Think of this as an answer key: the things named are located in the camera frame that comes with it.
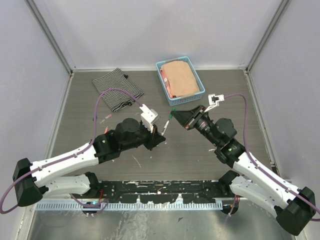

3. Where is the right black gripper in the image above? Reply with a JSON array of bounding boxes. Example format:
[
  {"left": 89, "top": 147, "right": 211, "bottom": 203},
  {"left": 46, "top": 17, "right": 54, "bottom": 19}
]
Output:
[{"left": 171, "top": 104, "right": 221, "bottom": 146}]

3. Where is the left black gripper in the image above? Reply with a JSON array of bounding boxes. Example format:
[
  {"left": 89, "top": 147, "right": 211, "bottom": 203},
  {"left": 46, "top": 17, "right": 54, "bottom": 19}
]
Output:
[{"left": 121, "top": 121, "right": 166, "bottom": 152}]

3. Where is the white marker green end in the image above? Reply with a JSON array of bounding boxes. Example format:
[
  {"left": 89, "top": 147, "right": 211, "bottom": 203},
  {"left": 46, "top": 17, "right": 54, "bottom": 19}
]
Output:
[{"left": 161, "top": 119, "right": 170, "bottom": 136}]

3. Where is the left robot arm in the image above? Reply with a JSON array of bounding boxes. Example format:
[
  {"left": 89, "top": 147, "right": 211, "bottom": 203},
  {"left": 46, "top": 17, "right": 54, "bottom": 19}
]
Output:
[{"left": 12, "top": 118, "right": 166, "bottom": 207}]

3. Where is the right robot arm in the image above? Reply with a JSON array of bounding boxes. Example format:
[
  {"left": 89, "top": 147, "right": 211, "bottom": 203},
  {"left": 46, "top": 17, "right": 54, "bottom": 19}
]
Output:
[{"left": 170, "top": 105, "right": 316, "bottom": 236}]

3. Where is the light blue plastic basket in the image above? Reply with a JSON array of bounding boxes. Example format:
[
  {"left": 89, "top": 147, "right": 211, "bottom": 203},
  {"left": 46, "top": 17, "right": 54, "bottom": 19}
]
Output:
[{"left": 155, "top": 56, "right": 205, "bottom": 106}]

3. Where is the peach folded towel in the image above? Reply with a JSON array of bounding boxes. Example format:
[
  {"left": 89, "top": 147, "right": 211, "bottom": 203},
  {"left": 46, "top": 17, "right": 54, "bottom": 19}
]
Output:
[{"left": 160, "top": 60, "right": 200, "bottom": 99}]

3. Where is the black white striped cloth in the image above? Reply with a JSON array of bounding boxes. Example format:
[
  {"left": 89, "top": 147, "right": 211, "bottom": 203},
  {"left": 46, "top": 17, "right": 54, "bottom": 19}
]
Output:
[{"left": 92, "top": 68, "right": 144, "bottom": 113}]

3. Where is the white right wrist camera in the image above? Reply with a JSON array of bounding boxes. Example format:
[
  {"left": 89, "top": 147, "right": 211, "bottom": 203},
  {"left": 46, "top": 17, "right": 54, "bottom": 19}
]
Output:
[{"left": 204, "top": 94, "right": 225, "bottom": 113}]

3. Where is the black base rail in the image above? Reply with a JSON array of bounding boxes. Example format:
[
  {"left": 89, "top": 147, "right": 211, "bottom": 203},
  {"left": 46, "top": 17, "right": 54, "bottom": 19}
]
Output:
[{"left": 82, "top": 178, "right": 241, "bottom": 205}]

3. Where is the grey slotted cable duct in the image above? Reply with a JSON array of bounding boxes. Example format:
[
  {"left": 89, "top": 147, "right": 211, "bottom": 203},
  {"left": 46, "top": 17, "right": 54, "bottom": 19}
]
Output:
[{"left": 35, "top": 200, "right": 223, "bottom": 212}]

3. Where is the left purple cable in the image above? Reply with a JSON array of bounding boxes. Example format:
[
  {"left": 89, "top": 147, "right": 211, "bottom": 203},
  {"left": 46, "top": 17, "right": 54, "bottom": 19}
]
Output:
[{"left": 0, "top": 88, "right": 145, "bottom": 217}]

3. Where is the purple cable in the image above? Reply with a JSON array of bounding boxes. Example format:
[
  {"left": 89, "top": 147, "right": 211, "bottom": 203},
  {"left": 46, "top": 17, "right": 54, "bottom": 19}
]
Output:
[
  {"left": 0, "top": 88, "right": 145, "bottom": 217},
  {"left": 219, "top": 93, "right": 320, "bottom": 223}
]

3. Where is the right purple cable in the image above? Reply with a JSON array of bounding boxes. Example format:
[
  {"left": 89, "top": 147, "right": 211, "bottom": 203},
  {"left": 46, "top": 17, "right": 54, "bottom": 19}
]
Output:
[{"left": 219, "top": 93, "right": 320, "bottom": 223}]

